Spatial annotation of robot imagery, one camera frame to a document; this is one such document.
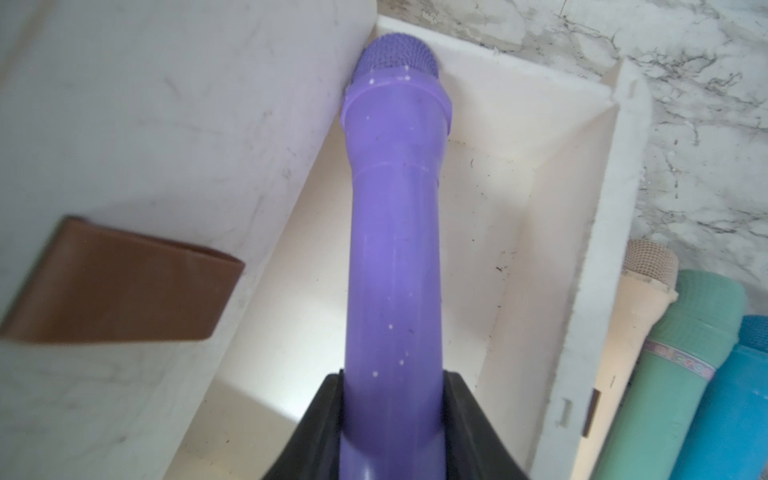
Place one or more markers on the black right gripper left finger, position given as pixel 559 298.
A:
pixel 313 450

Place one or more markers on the brown middle drawer handle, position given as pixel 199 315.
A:
pixel 592 407

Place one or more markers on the white drawer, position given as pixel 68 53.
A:
pixel 536 192

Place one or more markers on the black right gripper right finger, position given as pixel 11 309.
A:
pixel 474 451

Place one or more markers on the peach toy microphone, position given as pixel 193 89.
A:
pixel 645 290

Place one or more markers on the brown drawer handle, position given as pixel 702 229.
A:
pixel 93 284
pixel 592 407

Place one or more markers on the brown top drawer handle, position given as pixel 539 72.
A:
pixel 93 284

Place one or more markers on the blue toy microphone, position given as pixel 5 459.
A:
pixel 728 437

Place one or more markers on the green toy microphone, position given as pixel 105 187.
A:
pixel 679 358

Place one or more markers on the white plastic drawer cabinet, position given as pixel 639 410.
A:
pixel 151 155

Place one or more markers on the purple toy microphone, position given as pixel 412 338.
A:
pixel 396 118

